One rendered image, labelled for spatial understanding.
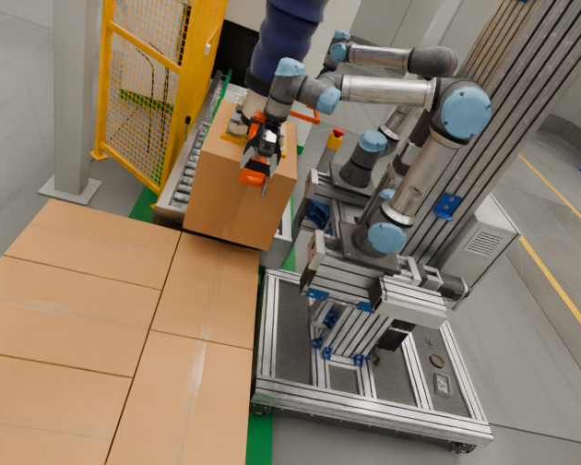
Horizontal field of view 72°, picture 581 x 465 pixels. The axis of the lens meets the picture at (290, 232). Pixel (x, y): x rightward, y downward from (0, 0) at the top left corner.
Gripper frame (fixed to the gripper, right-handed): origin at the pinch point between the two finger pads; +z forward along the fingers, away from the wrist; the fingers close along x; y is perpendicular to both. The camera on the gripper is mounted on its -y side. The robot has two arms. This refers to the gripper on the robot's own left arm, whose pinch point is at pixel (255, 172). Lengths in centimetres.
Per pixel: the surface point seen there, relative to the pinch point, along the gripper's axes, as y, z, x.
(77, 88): 115, 45, 99
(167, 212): 48, 62, 30
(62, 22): 114, 13, 108
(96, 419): -53, 66, 26
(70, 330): -25, 66, 45
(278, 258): 48, 72, -31
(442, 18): 332, -46, -157
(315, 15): 52, -42, -7
